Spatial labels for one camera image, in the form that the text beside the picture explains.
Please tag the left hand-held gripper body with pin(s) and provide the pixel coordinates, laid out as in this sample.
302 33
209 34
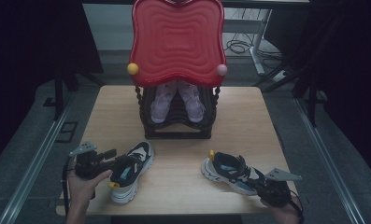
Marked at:
89 165

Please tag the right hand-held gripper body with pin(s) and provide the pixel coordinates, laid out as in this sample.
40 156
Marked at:
275 193

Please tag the black and white sneaker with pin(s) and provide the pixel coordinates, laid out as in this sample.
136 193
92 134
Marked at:
223 168
142 152

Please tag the purple star sandal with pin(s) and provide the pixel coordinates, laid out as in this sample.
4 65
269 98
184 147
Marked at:
162 105

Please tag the red and black shoe rack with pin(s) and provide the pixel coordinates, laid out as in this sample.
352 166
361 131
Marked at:
177 40

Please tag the person's right hand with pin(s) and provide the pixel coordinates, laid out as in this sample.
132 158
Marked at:
284 214

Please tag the person's left hand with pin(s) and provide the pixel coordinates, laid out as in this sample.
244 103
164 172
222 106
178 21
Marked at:
83 189

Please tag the black metal stand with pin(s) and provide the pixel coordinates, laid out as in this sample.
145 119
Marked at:
59 93

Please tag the black tripod stand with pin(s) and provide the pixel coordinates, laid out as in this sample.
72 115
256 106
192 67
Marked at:
312 105

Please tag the white power strip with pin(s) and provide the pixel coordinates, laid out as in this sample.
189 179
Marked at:
281 75

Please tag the dark curtain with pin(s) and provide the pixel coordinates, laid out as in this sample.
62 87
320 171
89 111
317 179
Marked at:
24 46
354 62

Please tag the aluminium floor rail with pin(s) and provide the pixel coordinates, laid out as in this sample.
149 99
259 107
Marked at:
32 168
331 168

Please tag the white metal desk frame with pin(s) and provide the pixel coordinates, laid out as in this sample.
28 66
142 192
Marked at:
257 59

